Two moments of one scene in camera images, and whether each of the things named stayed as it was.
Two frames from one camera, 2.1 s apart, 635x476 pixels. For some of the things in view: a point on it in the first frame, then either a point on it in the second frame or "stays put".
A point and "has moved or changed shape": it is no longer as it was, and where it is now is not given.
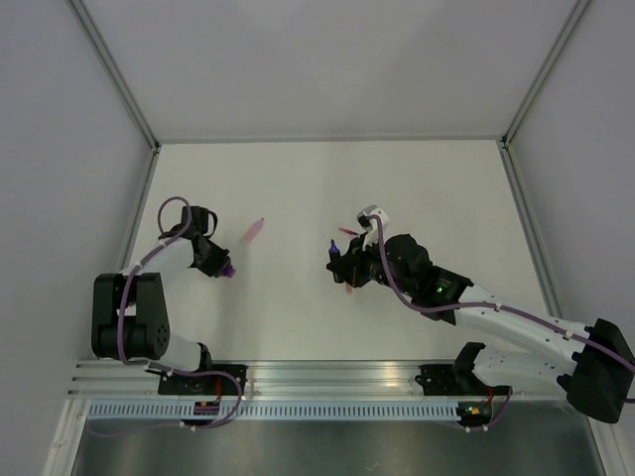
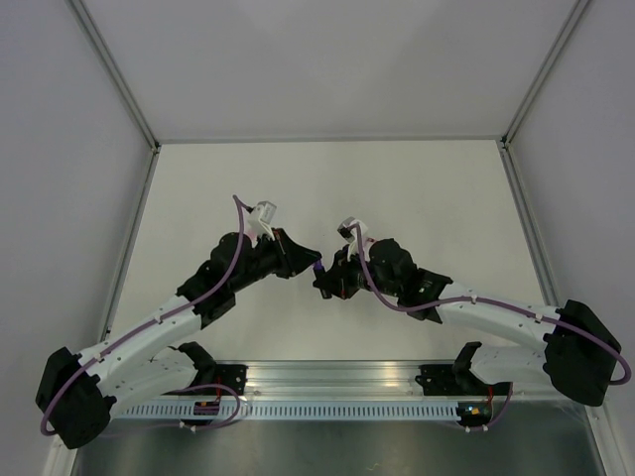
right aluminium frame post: (571, 25) stays put
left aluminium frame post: (88, 26) stays put
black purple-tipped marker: (334, 256) has moved or changed shape
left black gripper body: (214, 261) -> (269, 260)
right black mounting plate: (448, 380) stays put
